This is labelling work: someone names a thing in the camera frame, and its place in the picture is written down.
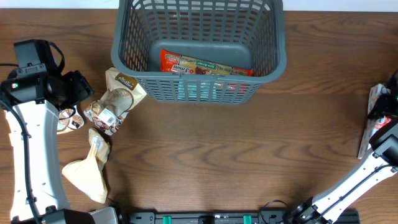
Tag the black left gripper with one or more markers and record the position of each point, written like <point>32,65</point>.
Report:
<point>81,86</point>

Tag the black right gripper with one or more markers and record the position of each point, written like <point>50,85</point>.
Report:
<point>384,106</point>

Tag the Kleenex pocket tissue multipack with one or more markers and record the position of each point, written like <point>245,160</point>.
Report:
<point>373,125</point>

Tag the Pantree mushroom pouch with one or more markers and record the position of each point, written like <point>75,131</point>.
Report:
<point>122,95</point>
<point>69,120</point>

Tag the beige pouch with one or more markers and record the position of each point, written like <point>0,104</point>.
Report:
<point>87,174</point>

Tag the San Remo spaghetti packet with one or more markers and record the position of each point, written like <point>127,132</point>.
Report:
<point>177,63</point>

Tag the mint green wipes pack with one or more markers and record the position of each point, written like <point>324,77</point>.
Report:
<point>192,91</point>

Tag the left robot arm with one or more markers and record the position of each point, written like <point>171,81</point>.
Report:
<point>39,196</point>

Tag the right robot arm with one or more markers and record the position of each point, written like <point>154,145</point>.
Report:
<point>378,163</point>

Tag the grey plastic basket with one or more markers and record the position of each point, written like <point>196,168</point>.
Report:
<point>245,34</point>

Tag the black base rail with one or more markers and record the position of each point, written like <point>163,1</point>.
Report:
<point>262,217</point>

